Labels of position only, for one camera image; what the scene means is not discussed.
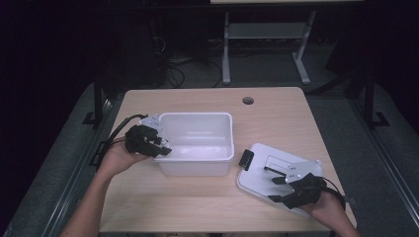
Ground white plastic storage box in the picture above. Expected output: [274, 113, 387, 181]
[153, 112, 235, 178]

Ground person's right hand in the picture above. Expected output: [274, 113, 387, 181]
[300, 190, 348, 229]

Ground black floor cables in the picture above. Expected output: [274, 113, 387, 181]
[150, 35, 225, 89]

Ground person's left hand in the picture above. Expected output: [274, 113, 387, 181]
[96, 137, 150, 182]

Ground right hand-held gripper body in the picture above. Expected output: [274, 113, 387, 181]
[282, 159, 328, 210]

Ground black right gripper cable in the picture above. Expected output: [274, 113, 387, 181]
[320, 177, 348, 212]

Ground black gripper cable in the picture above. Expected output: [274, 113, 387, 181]
[97, 114, 149, 167]
[320, 177, 348, 212]

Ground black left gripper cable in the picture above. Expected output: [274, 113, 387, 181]
[97, 114, 149, 167]

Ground black metal stand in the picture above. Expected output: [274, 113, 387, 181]
[81, 74, 107, 128]
[361, 71, 391, 128]

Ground grey metal desk frame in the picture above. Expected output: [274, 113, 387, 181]
[210, 0, 364, 87]

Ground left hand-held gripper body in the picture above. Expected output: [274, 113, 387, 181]
[125, 113, 166, 158]

